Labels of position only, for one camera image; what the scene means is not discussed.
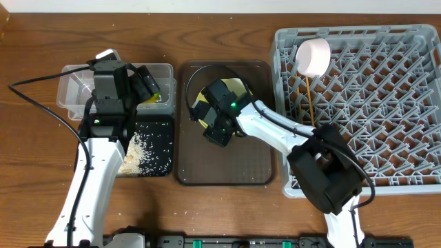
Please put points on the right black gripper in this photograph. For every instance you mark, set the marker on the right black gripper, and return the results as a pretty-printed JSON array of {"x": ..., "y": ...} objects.
[{"x": 211, "y": 134}]

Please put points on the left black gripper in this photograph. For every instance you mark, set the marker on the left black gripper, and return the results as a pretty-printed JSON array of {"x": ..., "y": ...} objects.
[{"x": 145, "y": 92}]

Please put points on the green orange snack wrapper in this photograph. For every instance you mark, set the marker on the green orange snack wrapper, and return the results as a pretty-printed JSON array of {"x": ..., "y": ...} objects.
[{"x": 152, "y": 98}]

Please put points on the rice pile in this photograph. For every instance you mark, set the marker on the rice pile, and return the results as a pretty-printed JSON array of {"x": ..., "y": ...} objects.
[{"x": 150, "y": 151}]

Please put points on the wooden chopstick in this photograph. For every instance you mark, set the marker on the wooden chopstick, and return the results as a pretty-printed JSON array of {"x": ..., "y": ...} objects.
[
  {"x": 301, "y": 113},
  {"x": 311, "y": 109}
]

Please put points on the white bowl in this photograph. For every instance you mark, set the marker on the white bowl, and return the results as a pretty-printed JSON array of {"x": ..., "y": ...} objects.
[{"x": 313, "y": 57}]

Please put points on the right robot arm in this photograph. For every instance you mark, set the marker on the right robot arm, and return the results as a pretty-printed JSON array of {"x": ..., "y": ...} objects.
[{"x": 320, "y": 159}]

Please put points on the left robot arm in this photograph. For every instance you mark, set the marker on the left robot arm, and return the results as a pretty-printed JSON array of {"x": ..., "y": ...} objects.
[{"x": 81, "y": 221}]

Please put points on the grey plastic dishwasher rack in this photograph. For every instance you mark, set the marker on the grey plastic dishwasher rack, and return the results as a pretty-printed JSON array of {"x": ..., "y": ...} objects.
[{"x": 381, "y": 91}]

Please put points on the yellow plate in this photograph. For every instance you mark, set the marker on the yellow plate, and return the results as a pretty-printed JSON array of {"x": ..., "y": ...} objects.
[{"x": 218, "y": 105}]

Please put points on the black plastic tray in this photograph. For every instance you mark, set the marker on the black plastic tray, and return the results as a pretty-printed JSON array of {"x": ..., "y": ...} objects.
[{"x": 98, "y": 130}]

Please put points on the dark brown serving tray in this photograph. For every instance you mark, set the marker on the dark brown serving tray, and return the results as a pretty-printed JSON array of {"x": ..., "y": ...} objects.
[{"x": 244, "y": 161}]

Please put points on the clear plastic bin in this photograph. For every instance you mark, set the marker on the clear plastic bin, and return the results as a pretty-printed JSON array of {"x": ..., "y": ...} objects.
[{"x": 76, "y": 88}]

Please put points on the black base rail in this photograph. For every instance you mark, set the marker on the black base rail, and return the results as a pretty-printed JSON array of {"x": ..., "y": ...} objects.
[{"x": 132, "y": 240}]

